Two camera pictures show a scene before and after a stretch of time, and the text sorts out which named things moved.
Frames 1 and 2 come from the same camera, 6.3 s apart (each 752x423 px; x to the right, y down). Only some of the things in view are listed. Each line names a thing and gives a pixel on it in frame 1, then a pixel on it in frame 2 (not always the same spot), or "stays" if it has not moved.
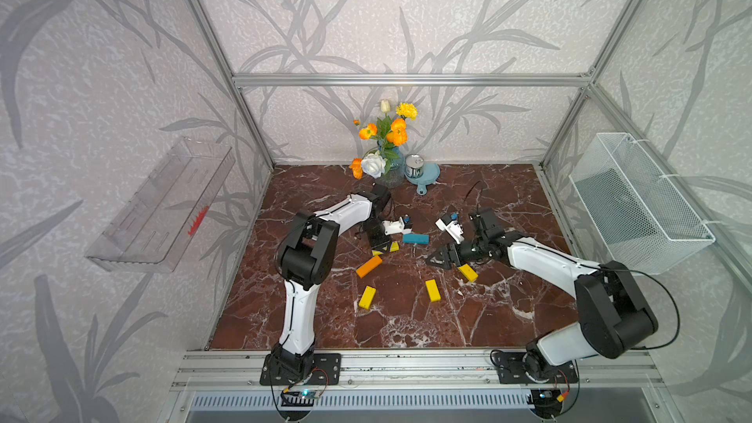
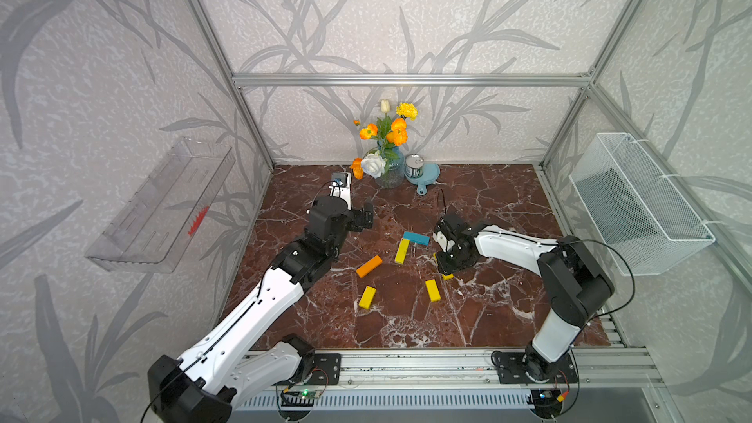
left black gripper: (378, 245) -> (357, 223)
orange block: (364, 269) stays
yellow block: (395, 247) -> (401, 251)
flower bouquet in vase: (385, 163) stays
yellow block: (468, 272) -> (445, 276)
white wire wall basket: (643, 221) stays
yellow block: (367, 297) stays
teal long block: (414, 238) stays
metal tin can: (414, 164) stays
